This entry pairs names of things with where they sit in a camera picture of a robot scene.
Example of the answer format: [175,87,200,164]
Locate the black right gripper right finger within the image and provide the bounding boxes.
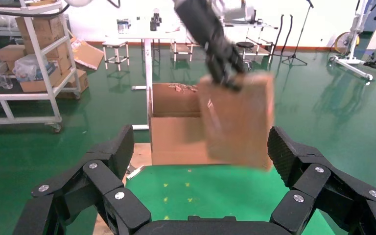
[267,126,376,235]

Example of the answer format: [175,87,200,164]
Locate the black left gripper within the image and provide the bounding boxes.
[173,0,246,92]

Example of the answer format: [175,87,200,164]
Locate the clear plastic bottle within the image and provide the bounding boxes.
[0,75,14,90]

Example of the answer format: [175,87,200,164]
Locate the white wheeled shelf cart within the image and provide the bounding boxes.
[0,0,82,134]

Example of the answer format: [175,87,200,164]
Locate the metal clamp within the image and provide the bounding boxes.
[125,164,145,180]

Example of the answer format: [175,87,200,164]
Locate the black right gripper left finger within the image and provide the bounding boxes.
[13,124,151,235]

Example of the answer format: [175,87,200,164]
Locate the white tube frame stool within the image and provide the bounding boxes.
[102,41,130,71]
[171,42,193,62]

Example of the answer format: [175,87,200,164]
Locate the low wide cardboard box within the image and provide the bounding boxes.
[19,66,62,93]

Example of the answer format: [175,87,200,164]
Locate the white standing desk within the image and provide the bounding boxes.
[103,27,184,131]

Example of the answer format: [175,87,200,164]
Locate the yellow round fan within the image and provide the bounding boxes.
[333,30,360,54]

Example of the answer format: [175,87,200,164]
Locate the black curved tube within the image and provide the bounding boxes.
[280,13,294,57]
[270,13,285,57]

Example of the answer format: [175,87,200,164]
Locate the clear plastic bag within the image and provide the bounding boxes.
[13,53,57,82]

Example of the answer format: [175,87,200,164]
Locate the flat folded cardboard sheet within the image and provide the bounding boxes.
[71,39,104,71]

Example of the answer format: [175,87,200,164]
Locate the black tripod stand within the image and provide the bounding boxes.
[280,0,315,67]

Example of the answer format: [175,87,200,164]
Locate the large stacked cardboard box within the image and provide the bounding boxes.
[14,16,67,54]

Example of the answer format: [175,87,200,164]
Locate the small cardboard box with hole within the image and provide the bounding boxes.
[197,71,276,172]

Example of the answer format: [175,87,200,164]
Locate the black round stool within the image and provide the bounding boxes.
[235,41,255,71]

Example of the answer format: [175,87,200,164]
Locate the metal can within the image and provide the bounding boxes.
[117,19,132,35]

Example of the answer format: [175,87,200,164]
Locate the cardboard box with print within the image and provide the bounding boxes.
[56,70,89,99]

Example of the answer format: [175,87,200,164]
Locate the thin black cable yellow tag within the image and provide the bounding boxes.
[0,3,71,19]

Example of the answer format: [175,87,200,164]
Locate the white floor stand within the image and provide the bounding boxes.
[329,0,374,81]

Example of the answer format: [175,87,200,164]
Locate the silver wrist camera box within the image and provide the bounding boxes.
[212,0,257,23]

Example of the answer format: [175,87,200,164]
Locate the black desktop device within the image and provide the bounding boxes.
[149,8,162,32]

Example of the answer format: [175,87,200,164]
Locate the small brown cardboard box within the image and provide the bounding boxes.
[0,45,26,62]

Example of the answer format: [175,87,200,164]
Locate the large open cardboard carton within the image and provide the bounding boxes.
[147,82,228,166]

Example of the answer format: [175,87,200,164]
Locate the white tube frame table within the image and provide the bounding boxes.
[223,18,278,64]

